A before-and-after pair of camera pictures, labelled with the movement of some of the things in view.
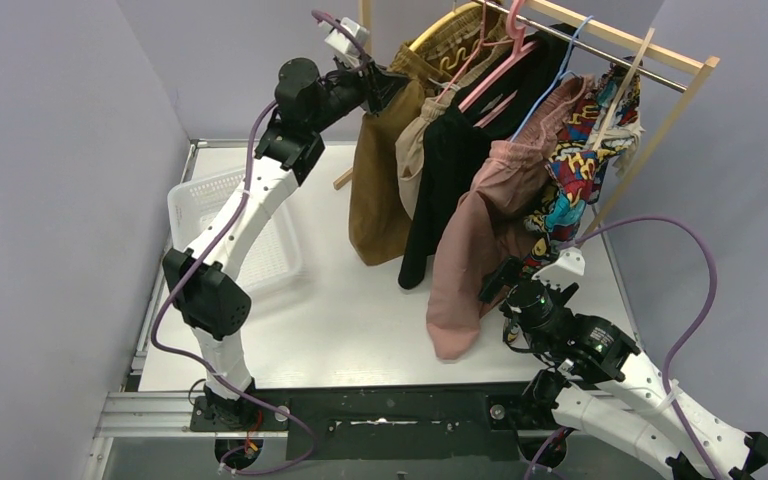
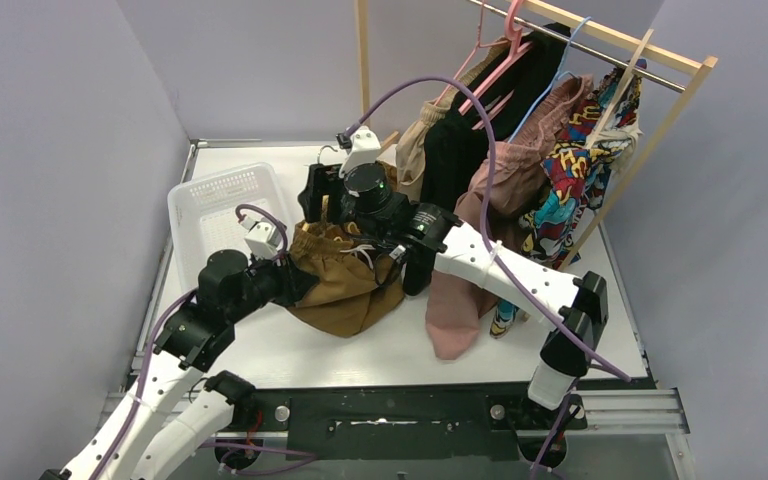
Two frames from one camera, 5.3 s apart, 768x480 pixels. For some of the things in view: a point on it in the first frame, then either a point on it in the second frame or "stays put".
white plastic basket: (274, 255) stays put
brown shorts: (377, 205) to (355, 284)
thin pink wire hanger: (473, 57) stays put
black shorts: (456, 146) stays put
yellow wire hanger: (461, 8) to (325, 199)
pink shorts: (489, 228) stays put
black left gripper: (371, 82) to (297, 279)
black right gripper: (507, 268) to (324, 179)
